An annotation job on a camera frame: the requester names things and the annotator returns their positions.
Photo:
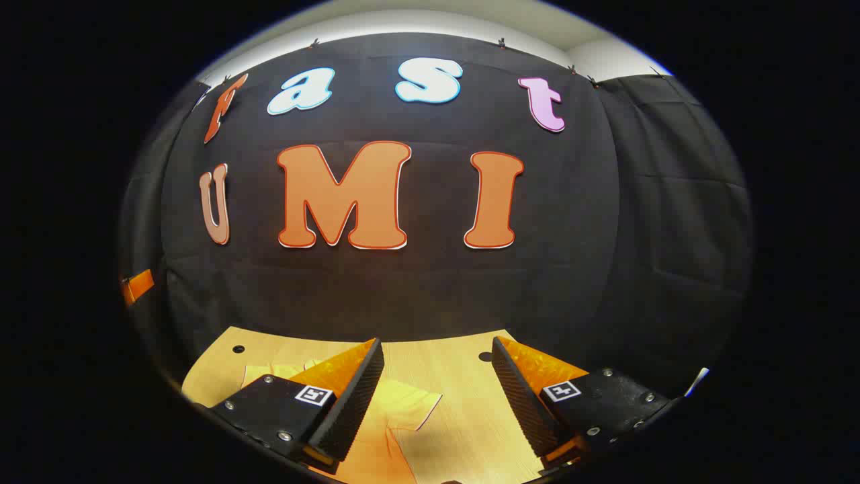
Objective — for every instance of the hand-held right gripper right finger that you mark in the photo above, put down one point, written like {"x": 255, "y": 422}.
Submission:
{"x": 521, "y": 396}

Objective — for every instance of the black backdrop cloth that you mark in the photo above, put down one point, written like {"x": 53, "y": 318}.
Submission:
{"x": 430, "y": 289}

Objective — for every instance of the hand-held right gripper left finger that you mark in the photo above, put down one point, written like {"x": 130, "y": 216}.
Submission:
{"x": 353, "y": 396}

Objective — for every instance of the white flat panel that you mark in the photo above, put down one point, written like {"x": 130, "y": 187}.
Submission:
{"x": 697, "y": 381}

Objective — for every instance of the orange T-shirt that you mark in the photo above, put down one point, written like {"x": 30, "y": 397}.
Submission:
{"x": 403, "y": 407}

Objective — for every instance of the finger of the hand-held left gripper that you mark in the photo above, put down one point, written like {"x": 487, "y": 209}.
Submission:
{"x": 139, "y": 286}

